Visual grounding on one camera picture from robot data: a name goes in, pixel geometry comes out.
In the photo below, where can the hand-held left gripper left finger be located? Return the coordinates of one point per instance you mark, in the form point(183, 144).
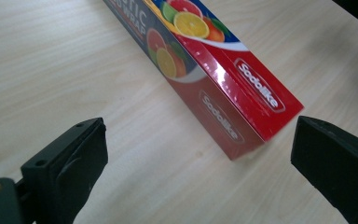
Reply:
point(65, 168)

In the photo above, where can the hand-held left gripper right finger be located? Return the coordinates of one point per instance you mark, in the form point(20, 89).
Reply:
point(338, 165)

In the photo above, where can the red plastic wrap box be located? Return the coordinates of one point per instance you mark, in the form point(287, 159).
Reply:
point(230, 90)

